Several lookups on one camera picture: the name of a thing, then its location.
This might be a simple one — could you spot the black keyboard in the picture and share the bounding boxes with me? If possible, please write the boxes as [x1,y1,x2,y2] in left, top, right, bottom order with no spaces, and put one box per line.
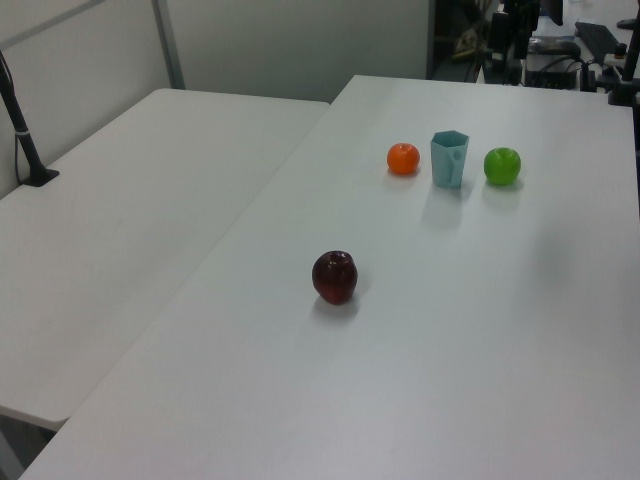
[573,20,622,57]

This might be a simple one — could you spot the orange mandarin fruit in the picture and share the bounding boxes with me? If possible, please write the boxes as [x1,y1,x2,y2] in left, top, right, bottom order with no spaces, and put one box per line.
[386,142,421,176]

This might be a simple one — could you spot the black camera stand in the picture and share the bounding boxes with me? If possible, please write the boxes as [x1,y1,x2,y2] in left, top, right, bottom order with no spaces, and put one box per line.
[607,0,640,107]

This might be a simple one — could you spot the white side table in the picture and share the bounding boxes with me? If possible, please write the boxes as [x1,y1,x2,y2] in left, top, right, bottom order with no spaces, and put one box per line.
[0,88,331,432]

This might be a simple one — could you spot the dark red apple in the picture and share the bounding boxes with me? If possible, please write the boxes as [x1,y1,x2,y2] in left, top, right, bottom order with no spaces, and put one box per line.
[311,249,359,305]

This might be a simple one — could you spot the black electronics box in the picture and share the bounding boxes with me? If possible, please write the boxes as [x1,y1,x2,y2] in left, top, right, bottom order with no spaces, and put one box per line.
[524,68,577,90]

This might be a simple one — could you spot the emergency stop button box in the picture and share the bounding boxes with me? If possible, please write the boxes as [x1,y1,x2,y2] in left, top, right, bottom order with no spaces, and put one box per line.
[602,42,631,66]

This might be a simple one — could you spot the green apple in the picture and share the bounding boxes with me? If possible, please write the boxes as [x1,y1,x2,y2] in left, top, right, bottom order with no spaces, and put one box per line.
[482,146,523,187]

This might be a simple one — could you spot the grey metal partition post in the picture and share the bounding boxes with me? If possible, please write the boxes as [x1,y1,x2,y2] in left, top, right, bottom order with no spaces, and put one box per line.
[151,0,187,92]

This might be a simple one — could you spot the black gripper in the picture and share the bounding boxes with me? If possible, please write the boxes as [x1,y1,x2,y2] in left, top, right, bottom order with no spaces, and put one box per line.
[487,0,541,85]

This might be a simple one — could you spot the light blue hexagonal mug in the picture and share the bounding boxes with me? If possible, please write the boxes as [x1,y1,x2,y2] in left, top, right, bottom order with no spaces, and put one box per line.
[429,130,471,189]

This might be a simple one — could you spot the black camera pole with base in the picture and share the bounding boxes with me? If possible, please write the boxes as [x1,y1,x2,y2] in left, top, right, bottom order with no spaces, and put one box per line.
[0,49,60,188]

